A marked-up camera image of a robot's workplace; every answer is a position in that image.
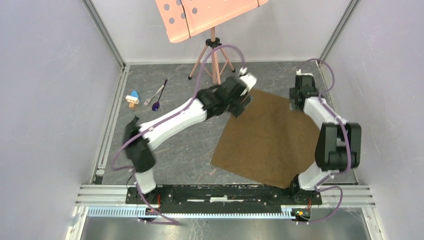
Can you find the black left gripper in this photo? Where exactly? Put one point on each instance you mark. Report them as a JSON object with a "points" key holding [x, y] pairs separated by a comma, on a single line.
{"points": [[237, 110]]}

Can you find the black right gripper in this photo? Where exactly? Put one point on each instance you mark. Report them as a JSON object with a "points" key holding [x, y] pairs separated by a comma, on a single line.
{"points": [[292, 92]]}

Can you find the brown cloth napkin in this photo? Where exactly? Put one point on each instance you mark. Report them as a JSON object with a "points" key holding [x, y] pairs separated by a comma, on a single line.
{"points": [[268, 143]]}

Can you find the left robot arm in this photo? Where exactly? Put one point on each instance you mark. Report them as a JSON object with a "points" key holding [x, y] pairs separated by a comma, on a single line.
{"points": [[232, 96]]}

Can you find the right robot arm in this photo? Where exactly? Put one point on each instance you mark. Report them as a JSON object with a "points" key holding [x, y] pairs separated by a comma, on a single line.
{"points": [[338, 147]]}

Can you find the purple plastic spoon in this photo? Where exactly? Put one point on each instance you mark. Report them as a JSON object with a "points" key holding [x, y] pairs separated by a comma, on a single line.
{"points": [[156, 105]]}

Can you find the clear plastic fork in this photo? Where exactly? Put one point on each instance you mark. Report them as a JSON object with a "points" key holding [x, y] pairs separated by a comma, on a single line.
{"points": [[148, 100]]}

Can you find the pink music stand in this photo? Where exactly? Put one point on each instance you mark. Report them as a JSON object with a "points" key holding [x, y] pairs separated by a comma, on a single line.
{"points": [[184, 19]]}

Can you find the blue and wood toy block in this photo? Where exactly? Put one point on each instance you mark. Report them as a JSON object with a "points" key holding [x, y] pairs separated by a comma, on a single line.
{"points": [[133, 99]]}

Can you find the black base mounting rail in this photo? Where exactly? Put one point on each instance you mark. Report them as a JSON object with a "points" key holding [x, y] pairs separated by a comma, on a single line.
{"points": [[228, 198]]}

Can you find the white toothed cable strip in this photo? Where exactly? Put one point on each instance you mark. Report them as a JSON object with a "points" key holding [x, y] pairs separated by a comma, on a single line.
{"points": [[141, 212]]}

